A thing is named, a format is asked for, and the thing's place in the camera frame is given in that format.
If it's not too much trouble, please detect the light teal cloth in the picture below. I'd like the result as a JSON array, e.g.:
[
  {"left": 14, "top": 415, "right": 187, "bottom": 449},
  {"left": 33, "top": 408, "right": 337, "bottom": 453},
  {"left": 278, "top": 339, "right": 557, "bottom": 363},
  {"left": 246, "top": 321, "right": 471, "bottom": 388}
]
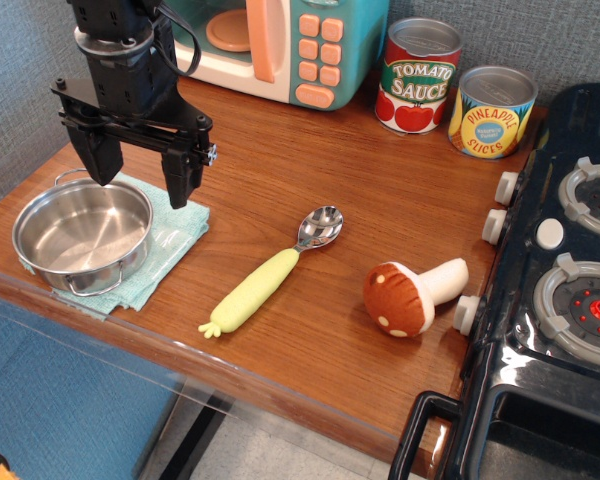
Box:
[{"left": 20, "top": 174, "right": 209, "bottom": 318}]

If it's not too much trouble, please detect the stainless steel pot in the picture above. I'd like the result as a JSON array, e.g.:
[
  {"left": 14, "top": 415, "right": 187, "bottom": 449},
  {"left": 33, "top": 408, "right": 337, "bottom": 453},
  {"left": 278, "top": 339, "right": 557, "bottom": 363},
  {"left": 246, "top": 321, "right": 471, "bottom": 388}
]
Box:
[{"left": 12, "top": 168, "right": 154, "bottom": 298}]

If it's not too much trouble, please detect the tomato sauce can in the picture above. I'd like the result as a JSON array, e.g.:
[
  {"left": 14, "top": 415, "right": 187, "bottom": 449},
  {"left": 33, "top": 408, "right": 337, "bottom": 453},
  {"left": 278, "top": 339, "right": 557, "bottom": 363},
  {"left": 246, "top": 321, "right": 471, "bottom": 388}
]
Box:
[{"left": 375, "top": 17, "right": 463, "bottom": 134}]

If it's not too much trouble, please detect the plush brown mushroom toy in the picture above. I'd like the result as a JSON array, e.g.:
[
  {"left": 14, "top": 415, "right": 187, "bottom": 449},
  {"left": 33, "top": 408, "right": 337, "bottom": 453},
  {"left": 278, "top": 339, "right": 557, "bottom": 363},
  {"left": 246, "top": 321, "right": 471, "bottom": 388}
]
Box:
[{"left": 363, "top": 258, "right": 469, "bottom": 338}]

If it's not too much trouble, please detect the white stove knob middle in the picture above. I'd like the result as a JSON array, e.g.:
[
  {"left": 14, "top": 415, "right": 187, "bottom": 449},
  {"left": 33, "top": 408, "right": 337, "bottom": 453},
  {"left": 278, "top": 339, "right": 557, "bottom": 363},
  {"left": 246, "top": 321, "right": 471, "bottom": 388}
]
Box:
[{"left": 481, "top": 209, "right": 507, "bottom": 246}]

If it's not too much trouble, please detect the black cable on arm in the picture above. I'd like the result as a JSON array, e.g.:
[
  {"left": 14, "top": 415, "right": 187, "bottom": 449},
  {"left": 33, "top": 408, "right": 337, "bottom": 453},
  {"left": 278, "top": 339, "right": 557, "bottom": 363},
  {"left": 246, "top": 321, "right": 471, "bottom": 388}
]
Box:
[{"left": 149, "top": 0, "right": 203, "bottom": 78}]

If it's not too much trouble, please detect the black toy stove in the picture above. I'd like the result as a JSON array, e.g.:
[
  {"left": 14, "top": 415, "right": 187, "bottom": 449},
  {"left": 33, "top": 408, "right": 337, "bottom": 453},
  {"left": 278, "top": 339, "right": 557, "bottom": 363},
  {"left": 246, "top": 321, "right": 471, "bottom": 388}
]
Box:
[{"left": 389, "top": 83, "right": 600, "bottom": 479}]

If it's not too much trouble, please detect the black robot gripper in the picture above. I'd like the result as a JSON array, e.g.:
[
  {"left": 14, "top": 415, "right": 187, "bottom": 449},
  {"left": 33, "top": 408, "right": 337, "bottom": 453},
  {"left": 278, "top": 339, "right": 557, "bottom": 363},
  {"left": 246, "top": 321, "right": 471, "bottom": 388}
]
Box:
[{"left": 51, "top": 57, "right": 217, "bottom": 209}]

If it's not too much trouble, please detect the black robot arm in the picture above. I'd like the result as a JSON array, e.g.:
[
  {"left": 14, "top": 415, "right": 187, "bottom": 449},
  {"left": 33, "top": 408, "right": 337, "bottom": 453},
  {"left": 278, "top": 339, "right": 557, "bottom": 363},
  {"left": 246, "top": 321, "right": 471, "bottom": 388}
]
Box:
[{"left": 52, "top": 1, "right": 217, "bottom": 209}]

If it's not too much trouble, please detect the pineapple slices can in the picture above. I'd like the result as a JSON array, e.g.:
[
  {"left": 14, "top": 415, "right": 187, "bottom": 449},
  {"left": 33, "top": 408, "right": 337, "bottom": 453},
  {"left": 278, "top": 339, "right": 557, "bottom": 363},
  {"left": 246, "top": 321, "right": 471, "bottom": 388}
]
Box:
[{"left": 448, "top": 65, "right": 538, "bottom": 159}]

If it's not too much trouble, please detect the white stove knob top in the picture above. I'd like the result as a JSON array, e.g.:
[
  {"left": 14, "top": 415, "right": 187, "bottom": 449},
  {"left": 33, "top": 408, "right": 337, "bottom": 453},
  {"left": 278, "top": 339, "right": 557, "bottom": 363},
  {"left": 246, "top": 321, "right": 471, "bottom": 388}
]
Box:
[{"left": 495, "top": 171, "right": 519, "bottom": 207}]

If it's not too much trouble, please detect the white stove knob bottom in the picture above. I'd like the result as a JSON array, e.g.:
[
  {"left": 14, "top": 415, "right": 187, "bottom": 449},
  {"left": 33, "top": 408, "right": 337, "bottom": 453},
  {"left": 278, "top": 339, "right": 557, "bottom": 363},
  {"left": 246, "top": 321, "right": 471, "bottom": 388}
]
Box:
[{"left": 453, "top": 295, "right": 481, "bottom": 336}]

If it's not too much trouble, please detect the teal toy microwave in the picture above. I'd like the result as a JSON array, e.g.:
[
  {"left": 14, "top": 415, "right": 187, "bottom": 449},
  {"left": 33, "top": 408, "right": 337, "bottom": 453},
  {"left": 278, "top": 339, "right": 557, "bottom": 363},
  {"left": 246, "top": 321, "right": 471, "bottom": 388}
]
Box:
[{"left": 169, "top": 0, "right": 389, "bottom": 111}]

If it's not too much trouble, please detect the spoon with yellow-green handle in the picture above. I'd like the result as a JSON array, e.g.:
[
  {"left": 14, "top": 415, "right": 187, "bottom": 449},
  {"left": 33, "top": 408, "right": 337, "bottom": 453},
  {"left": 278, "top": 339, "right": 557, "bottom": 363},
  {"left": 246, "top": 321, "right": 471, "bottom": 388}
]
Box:
[{"left": 197, "top": 205, "right": 344, "bottom": 339}]

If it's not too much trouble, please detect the white stove knob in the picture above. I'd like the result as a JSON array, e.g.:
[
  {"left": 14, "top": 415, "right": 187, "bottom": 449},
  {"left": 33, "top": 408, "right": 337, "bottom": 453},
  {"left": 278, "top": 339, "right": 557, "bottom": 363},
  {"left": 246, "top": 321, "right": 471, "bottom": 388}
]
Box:
[
  {"left": 481, "top": 209, "right": 507, "bottom": 246},
  {"left": 453, "top": 295, "right": 481, "bottom": 336},
  {"left": 495, "top": 171, "right": 519, "bottom": 207}
]

